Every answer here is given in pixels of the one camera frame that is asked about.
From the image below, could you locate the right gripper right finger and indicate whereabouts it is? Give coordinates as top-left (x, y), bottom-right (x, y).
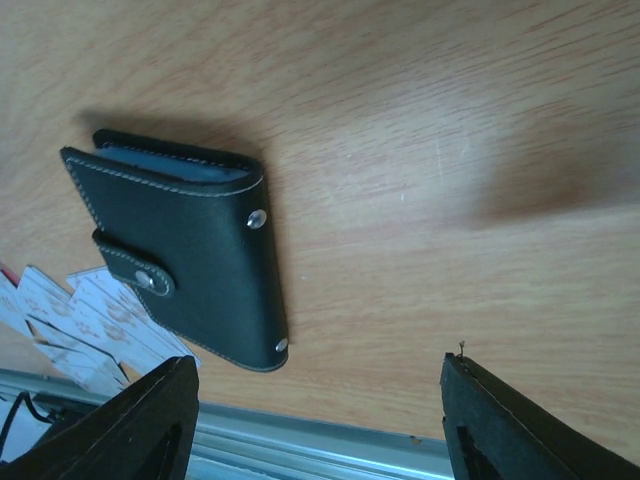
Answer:
top-left (440, 353), bottom-right (639, 479)

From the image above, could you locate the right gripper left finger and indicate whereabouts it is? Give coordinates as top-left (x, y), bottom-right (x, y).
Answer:
top-left (1, 356), bottom-right (199, 479)

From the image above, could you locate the black leather card holder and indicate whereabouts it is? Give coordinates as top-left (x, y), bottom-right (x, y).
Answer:
top-left (60, 129), bottom-right (289, 372)

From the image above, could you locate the white floral card pile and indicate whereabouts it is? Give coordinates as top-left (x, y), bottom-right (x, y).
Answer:
top-left (0, 259), bottom-right (136, 396)

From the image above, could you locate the aluminium table edge rail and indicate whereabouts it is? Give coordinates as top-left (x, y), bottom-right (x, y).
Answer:
top-left (1, 370), bottom-right (453, 479)

